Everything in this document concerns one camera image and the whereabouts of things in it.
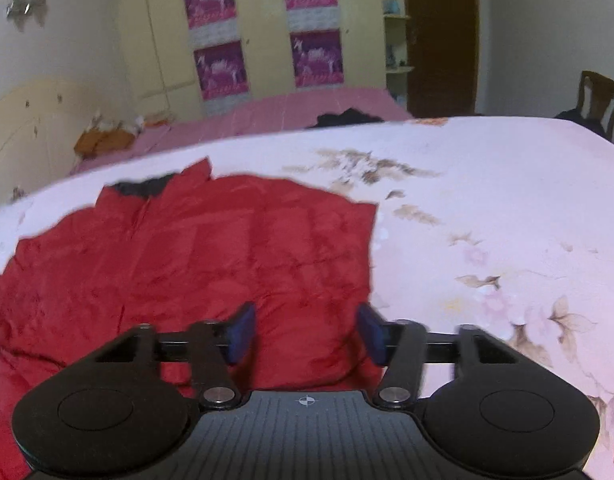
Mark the cream open shelf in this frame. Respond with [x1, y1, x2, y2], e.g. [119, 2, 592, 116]
[378, 0, 417, 108]

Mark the dark cloth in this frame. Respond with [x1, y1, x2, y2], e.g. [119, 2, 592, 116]
[307, 106, 385, 130]

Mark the pink bed sheet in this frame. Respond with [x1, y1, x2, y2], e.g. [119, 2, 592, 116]
[69, 86, 414, 176]

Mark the wooden chair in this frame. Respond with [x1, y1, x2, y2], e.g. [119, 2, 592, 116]
[554, 70, 614, 142]

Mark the brown wooden door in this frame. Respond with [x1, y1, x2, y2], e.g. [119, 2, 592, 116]
[403, 0, 482, 119]

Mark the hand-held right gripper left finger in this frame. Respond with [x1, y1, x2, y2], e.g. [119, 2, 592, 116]
[79, 302, 258, 410]

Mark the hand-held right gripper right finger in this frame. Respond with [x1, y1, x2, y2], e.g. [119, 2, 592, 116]
[355, 302, 527, 410]

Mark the cream wardrobe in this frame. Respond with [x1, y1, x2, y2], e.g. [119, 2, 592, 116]
[112, 0, 388, 117]

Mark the floral white bed sheet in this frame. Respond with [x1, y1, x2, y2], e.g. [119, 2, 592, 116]
[0, 116, 614, 480]

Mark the red puffer jacket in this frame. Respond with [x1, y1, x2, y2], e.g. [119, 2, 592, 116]
[0, 157, 388, 480]

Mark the cream bed headboard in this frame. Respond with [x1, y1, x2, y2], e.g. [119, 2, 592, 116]
[0, 76, 134, 213]

